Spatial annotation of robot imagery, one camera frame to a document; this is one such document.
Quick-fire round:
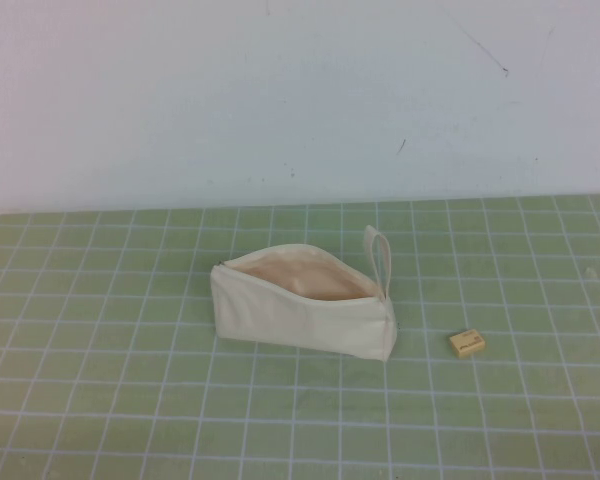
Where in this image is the beige rectangular eraser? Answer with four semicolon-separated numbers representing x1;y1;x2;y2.
448;328;485;359

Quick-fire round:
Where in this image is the cream fabric pencil case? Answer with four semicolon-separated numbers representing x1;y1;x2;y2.
210;224;397;364

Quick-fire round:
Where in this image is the green white-grid table mat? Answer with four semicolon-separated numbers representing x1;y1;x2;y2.
0;194;600;480

